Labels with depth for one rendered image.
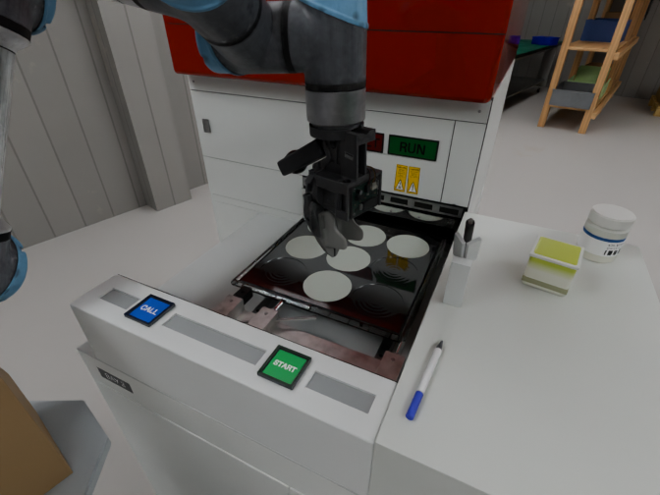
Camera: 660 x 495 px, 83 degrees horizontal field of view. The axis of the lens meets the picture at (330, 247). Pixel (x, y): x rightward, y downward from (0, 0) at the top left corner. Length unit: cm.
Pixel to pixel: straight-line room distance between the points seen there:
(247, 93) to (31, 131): 210
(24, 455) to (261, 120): 85
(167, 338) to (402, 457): 37
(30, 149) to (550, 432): 296
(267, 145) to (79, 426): 77
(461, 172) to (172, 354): 70
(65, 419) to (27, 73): 245
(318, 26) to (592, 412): 56
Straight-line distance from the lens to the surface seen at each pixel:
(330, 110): 47
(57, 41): 303
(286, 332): 71
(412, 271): 83
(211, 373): 58
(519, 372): 60
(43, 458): 69
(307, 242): 91
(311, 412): 51
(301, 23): 47
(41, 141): 305
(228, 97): 115
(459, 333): 62
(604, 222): 85
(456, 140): 90
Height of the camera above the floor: 139
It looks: 34 degrees down
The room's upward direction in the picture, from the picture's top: straight up
